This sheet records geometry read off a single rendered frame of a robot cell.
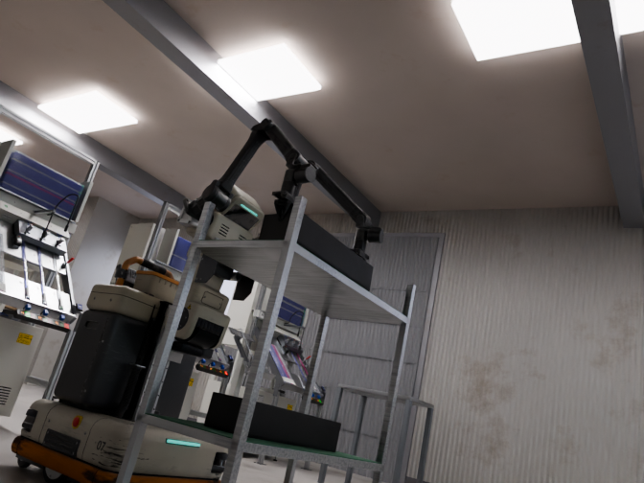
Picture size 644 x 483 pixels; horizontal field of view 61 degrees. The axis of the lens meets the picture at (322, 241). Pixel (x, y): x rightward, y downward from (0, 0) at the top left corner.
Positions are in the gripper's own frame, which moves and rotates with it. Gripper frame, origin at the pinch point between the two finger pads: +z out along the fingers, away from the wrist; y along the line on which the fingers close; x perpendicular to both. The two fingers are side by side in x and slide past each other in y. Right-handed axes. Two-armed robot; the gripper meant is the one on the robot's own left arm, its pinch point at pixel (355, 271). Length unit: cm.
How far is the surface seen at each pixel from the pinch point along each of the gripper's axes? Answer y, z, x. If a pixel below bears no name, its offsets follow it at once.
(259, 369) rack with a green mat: -74, 55, -20
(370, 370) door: 410, -11, 205
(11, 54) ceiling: 1, -241, 475
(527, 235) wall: 417, -191, 32
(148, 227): 78, -64, 261
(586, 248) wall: 417, -173, -31
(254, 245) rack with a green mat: -74, 17, -6
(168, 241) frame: 88, -55, 243
